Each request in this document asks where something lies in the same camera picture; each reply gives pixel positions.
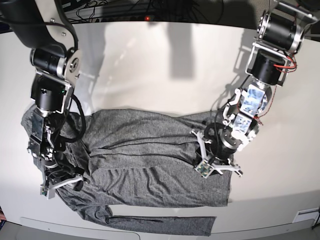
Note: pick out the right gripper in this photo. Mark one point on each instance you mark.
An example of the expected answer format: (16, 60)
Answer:
(62, 171)

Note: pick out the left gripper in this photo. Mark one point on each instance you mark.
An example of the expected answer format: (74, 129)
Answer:
(225, 144)

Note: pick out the grey long-sleeve T-shirt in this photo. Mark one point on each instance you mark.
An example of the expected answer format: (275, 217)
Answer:
(141, 158)

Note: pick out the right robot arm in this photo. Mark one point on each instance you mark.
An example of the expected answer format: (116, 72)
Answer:
(42, 26)

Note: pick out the white label sticker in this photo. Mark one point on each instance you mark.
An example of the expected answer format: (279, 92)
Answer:
(307, 214)

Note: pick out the power strip with red light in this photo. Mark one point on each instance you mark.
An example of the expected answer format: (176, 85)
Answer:
(100, 15)

